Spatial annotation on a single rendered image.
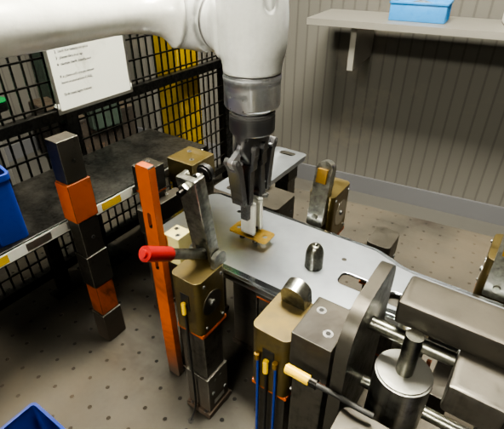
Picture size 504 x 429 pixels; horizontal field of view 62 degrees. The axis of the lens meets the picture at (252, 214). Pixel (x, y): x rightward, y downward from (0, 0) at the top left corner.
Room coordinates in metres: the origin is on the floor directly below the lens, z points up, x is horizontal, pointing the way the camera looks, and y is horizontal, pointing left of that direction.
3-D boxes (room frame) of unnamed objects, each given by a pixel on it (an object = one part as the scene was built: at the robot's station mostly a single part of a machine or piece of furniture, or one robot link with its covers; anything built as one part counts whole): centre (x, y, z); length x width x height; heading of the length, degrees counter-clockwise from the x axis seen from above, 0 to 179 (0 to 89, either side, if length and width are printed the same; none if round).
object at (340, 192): (0.80, -0.18, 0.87); 0.12 x 0.07 x 0.35; 146
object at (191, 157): (0.91, 0.15, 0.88); 0.08 x 0.08 x 0.36; 56
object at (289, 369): (0.27, -0.08, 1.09); 0.10 x 0.01 x 0.01; 56
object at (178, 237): (0.59, 0.13, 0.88); 0.04 x 0.04 x 0.37; 56
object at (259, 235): (0.65, 0.00, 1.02); 0.08 x 0.04 x 0.01; 56
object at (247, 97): (0.65, 0.00, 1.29); 0.09 x 0.09 x 0.06
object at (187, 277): (0.50, 0.09, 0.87); 0.10 x 0.07 x 0.35; 146
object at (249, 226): (0.64, 0.01, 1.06); 0.03 x 0.01 x 0.07; 56
